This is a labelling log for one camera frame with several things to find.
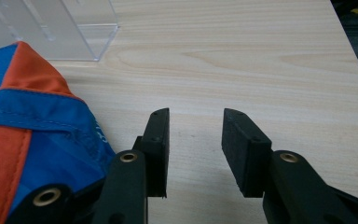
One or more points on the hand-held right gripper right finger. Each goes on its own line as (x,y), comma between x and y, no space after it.
(243,155)

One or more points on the blue and orange garment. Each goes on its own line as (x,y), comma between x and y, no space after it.
(40,137)

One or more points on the clear acrylic stand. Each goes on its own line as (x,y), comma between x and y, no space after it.
(56,25)

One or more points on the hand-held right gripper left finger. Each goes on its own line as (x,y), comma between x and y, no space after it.
(157,146)

